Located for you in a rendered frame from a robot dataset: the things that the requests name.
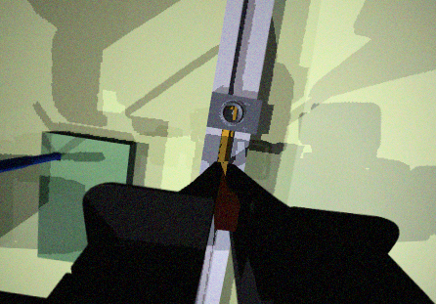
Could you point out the grey slotted metal rail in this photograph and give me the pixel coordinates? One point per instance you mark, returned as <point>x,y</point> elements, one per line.
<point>236,83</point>

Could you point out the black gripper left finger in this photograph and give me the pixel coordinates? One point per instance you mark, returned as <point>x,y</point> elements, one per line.
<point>126,211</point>

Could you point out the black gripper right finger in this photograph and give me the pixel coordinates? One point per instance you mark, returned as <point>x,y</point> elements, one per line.
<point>269,232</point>

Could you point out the green rectangular tray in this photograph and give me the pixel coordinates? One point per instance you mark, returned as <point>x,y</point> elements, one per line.
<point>86,161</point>

